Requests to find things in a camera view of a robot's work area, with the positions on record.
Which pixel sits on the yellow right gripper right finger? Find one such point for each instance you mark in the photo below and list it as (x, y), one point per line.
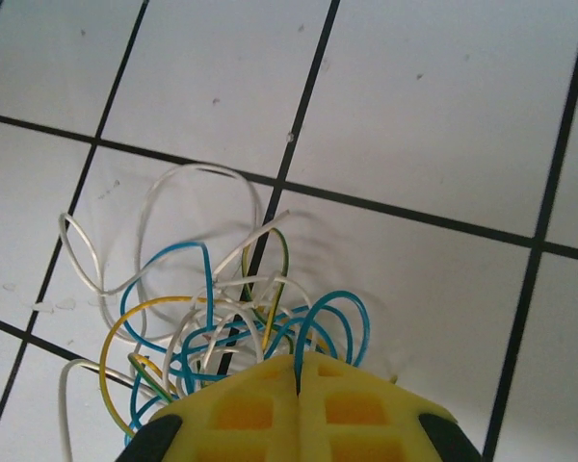
(400, 415)

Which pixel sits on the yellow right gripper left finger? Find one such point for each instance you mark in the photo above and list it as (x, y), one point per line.
(192, 426)

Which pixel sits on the small clear plastic bag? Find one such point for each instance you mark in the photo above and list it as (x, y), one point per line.
(265, 227)

